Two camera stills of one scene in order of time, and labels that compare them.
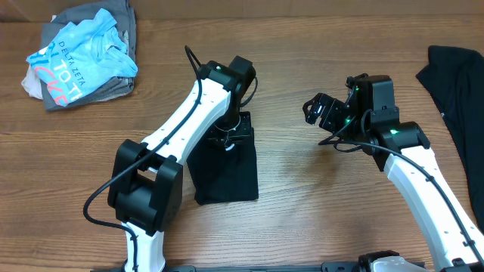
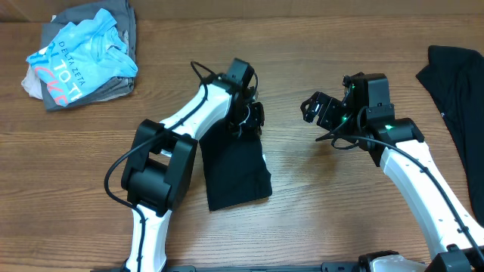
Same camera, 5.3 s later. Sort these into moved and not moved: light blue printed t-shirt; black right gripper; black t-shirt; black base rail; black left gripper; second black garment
Moved: black left gripper; black t-shirt
Not moved: second black garment; light blue printed t-shirt; black right gripper; black base rail
